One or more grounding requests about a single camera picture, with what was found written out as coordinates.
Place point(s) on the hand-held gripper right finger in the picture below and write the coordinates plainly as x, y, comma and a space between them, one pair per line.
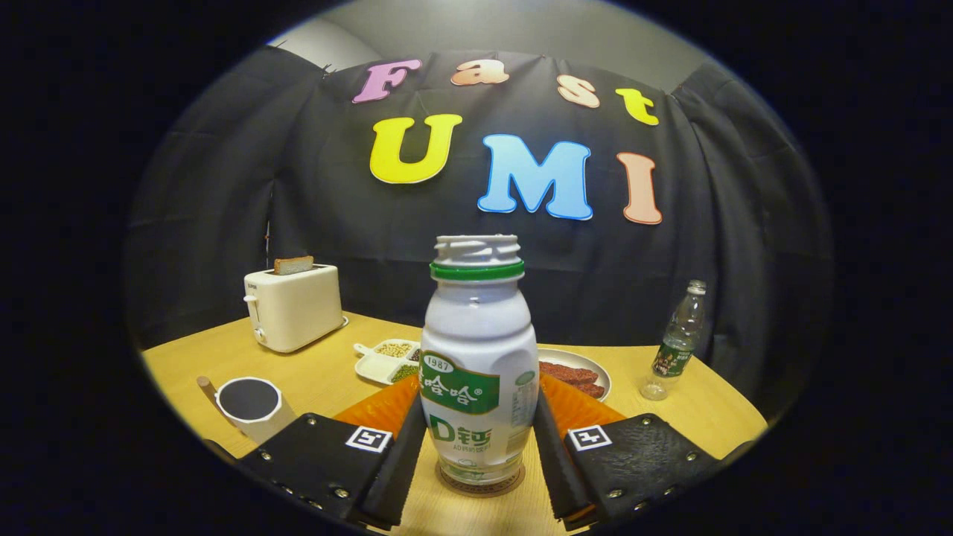
551, 465

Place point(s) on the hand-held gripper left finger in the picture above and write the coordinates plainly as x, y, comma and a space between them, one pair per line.
398, 476

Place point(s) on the round cork coaster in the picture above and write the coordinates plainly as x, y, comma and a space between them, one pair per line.
480, 490

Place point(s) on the white juice bottle green label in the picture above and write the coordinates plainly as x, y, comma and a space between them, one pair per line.
476, 335

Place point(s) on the clear plastic water bottle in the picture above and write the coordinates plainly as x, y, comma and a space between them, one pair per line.
676, 346

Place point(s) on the red meat slice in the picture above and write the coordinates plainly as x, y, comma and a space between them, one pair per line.
590, 389
569, 372

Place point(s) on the white round plate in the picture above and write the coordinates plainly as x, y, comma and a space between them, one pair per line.
595, 365

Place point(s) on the white divided dish with beans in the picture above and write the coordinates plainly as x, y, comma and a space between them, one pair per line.
376, 365

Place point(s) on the wooden table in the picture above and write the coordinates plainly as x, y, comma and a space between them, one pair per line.
313, 372

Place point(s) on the cream toaster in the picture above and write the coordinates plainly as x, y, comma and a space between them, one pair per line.
298, 309

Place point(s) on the toast slice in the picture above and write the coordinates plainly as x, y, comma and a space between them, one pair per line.
293, 264

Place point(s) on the black backdrop cloth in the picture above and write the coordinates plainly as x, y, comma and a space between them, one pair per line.
670, 186

